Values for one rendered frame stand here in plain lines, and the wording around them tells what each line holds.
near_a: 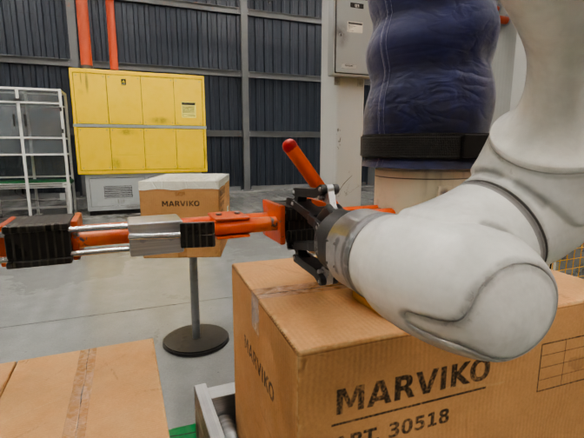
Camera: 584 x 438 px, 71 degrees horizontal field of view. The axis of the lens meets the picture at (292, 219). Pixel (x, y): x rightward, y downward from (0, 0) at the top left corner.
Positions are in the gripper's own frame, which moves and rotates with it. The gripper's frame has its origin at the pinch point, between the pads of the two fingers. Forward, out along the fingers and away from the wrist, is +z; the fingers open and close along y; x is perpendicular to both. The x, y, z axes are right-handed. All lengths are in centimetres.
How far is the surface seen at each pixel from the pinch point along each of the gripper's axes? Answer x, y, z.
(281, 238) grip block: -2.9, 2.0, -3.7
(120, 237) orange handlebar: -24.8, 0.3, -2.9
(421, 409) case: 12.9, 25.3, -17.5
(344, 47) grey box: 59, -52, 89
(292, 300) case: -0.1, 12.8, -1.3
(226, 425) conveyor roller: -5, 52, 27
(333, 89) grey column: 59, -37, 98
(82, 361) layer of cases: -39, 52, 72
